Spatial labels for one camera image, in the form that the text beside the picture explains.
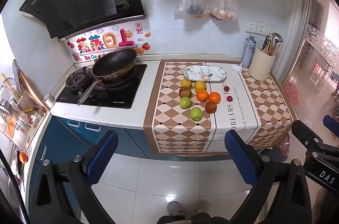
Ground plastic bag with eggs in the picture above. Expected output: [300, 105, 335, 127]
[208, 0, 238, 21]

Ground small white cup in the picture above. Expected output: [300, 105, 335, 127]
[43, 93, 55, 109]

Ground black frying pan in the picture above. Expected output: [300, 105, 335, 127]
[77, 48, 137, 105]

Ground black gas stove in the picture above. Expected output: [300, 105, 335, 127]
[56, 64, 147, 109]

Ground white crumpled tissue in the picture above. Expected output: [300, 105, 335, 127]
[232, 63, 242, 72]

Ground orange fruit on side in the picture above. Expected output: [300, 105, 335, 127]
[19, 151, 28, 164]

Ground yellow lemon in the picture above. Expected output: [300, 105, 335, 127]
[181, 78, 191, 89]

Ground white wall socket strip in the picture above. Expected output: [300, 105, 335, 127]
[245, 20, 276, 36]

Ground brown red apple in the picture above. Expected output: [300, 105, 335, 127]
[179, 87, 192, 98]

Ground dark orange persimmon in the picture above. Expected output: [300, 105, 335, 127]
[205, 101, 217, 114]

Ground cream utensil holder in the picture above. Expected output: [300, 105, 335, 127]
[248, 47, 276, 82]

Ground utensils in holder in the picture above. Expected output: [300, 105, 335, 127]
[260, 32, 283, 56]

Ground yellow orange fruit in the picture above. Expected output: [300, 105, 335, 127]
[194, 81, 206, 93]

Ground grey spray can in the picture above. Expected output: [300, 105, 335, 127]
[242, 35, 256, 68]

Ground blue kitchen cabinet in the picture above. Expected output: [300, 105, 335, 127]
[29, 117, 230, 208]

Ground green apple front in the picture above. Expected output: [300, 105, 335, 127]
[190, 107, 203, 121]

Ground orange tangerine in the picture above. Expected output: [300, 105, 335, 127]
[196, 89, 209, 102]
[208, 91, 221, 104]

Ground colourful wall sticker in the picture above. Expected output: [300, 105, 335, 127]
[64, 21, 152, 63]

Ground green apple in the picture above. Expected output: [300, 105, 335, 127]
[190, 107, 203, 121]
[179, 97, 191, 109]

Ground checkered table runner cloth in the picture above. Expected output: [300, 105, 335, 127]
[144, 60, 296, 156]

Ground dish rack with items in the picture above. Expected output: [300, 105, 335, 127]
[1, 60, 49, 152]

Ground floral oval ceramic plate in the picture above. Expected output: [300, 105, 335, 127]
[183, 65, 227, 82]

